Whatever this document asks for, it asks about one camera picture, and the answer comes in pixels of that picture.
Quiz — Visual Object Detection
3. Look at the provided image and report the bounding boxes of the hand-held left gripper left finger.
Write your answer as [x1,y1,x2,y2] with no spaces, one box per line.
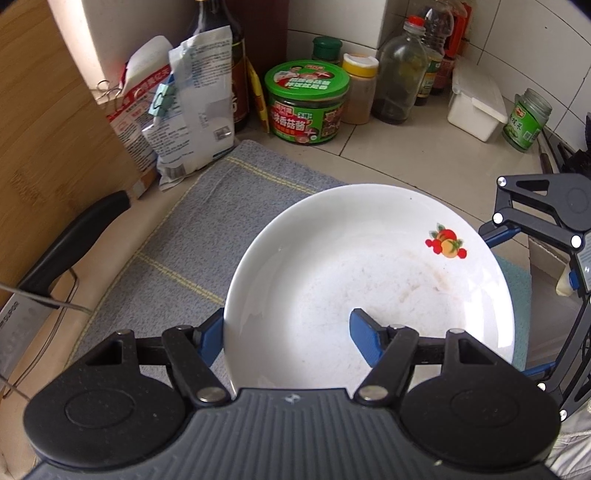
[82,308,232,408]

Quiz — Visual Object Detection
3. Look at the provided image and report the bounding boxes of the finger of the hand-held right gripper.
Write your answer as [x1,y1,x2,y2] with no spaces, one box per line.
[478,174,583,252]
[525,295,591,423]

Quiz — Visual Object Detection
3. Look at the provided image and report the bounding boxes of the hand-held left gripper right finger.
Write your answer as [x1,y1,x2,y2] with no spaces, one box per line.
[349,308,514,407]

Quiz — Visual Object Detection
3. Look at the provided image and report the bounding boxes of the white plate with fruit print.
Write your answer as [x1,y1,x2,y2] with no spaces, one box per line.
[223,184,515,398]

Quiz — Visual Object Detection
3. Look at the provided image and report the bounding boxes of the black stove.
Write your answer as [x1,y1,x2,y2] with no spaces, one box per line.
[554,114,591,177]

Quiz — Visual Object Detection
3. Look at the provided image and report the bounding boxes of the teal cloth mat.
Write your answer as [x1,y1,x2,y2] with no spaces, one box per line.
[493,256,535,376]

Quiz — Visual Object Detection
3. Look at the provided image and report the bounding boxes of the white jacket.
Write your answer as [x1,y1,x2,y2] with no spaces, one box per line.
[547,401,591,468]

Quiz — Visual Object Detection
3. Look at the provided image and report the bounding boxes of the green glass jar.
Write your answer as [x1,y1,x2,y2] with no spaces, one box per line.
[502,89,553,153]

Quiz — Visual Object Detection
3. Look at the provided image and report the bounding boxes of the grey checked cloth mat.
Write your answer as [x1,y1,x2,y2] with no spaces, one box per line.
[69,140,352,402]

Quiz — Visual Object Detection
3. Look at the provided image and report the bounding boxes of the white plastic box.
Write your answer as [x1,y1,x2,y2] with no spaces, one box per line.
[447,60,508,143]

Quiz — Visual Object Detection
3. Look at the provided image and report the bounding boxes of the green labelled dark bottle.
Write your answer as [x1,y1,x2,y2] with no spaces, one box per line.
[414,4,455,108]

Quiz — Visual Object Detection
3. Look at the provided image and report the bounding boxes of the clear glass bottle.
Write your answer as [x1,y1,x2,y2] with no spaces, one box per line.
[372,16,430,125]

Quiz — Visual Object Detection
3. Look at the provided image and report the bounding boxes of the red labelled bottle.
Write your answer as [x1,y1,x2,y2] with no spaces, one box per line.
[434,0,472,96]

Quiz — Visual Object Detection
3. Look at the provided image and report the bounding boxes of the yellow lidded spice jar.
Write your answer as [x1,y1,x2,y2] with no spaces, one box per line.
[342,52,380,125]

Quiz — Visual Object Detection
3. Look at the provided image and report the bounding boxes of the white printed plastic bag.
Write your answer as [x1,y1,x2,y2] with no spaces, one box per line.
[141,25,236,192]

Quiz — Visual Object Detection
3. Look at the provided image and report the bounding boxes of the red and white bag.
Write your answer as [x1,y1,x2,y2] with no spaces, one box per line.
[106,37,177,200]

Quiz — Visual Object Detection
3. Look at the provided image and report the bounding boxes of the green lidded sauce jar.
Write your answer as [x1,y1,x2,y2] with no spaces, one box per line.
[264,60,351,146]

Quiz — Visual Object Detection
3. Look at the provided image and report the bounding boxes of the yellow packet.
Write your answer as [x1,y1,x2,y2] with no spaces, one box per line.
[245,58,271,136]

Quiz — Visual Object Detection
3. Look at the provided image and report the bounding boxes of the teal binder clips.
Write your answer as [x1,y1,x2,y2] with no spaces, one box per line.
[149,75,179,119]

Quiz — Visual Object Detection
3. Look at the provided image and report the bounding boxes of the green capped small bottle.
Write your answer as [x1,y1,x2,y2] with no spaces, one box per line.
[312,36,344,66]

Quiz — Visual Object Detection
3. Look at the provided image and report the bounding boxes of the wooden cutting board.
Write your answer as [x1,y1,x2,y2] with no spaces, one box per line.
[0,0,140,308]

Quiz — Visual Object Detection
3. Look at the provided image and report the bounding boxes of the dark soy sauce bottle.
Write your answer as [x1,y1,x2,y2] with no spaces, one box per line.
[187,0,251,136]

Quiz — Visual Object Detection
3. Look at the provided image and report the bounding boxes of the wooden handled tool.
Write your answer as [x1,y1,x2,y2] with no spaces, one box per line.
[538,138,556,175]

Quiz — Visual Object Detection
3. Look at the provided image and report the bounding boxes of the metal wire knife holder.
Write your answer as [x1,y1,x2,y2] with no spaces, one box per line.
[0,268,94,400]

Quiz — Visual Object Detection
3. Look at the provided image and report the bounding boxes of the black handled kitchen knife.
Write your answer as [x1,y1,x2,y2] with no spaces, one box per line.
[0,191,133,386]

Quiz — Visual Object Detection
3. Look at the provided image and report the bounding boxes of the metal wire binder clip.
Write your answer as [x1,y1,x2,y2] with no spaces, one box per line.
[96,80,124,101]

